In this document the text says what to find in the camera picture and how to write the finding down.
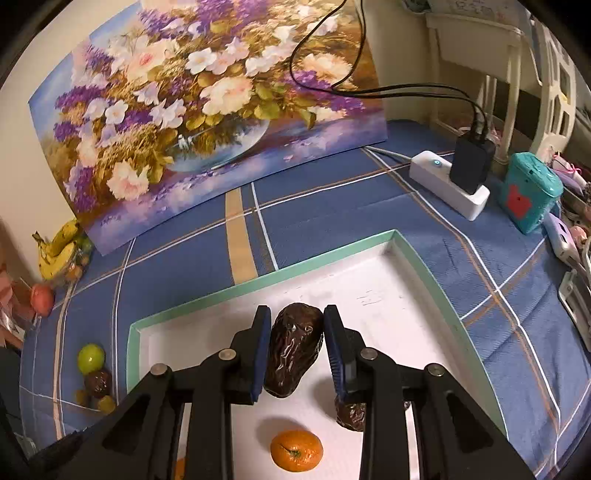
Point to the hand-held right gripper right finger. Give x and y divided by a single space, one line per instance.
336 364

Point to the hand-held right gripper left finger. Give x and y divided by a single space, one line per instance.
261 355

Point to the brown wrinkled date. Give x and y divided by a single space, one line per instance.
352 415
293 350
98 384

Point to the small tan longan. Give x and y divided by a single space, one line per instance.
106 404
81 397

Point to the white tray with teal rim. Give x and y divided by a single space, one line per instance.
406 323

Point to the orange tangerine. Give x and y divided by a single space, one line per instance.
295 454
180 470

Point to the green jujube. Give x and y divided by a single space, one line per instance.
91 357

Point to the red peach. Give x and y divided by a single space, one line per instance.
42 299

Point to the blue plaid tablecloth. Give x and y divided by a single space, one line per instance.
323 207

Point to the pink wrapped bouquet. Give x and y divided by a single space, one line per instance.
9 300

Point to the glass fruit bowl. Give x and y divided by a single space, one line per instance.
82 263

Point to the yellow banana bunch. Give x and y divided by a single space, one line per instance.
55 258

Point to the white power strip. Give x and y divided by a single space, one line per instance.
427 177

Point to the black charger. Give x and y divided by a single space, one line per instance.
471 161

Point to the silver case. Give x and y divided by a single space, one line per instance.
577 295

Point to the white purple handheld device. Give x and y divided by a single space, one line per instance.
561 240

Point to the teal box with red sticker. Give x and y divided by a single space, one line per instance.
531 194

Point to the flower painting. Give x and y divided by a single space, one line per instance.
184 92

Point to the white folding chair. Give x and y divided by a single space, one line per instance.
461 37

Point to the white printed box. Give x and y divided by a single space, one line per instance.
461 5

